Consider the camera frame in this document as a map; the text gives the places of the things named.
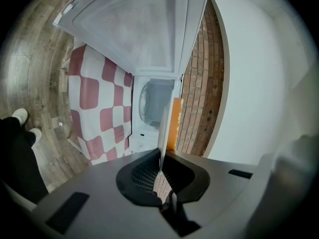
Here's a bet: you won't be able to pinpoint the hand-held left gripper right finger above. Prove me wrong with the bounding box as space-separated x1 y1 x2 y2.
161 149 264 237

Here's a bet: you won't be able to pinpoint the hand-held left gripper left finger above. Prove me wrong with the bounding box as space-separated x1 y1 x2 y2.
32 147 180 239

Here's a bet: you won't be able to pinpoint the white round plate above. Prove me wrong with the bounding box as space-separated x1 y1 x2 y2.
158 103 173 172

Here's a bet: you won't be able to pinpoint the orange-crusted bread bun half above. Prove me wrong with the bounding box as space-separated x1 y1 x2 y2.
166 97 184 150

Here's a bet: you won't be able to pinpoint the white microwave oven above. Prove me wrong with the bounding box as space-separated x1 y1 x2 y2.
52 0 210 156

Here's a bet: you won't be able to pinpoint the clear glass plate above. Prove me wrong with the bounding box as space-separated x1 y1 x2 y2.
139 82 157 122

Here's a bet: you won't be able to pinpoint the person's white right shoe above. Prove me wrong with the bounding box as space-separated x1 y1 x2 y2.
28 128 42 144

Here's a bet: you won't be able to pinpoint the person's white shoe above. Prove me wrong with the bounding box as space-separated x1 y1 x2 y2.
28 128 42 144
11 108 29 125

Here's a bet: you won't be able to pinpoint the person's black trousers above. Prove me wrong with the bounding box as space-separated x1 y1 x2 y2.
0 117 50 204

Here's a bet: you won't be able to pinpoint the red white checkered tablecloth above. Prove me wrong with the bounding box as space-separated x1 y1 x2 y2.
67 42 135 165

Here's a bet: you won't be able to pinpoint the person's white left shoe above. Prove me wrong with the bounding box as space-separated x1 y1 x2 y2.
11 108 29 125

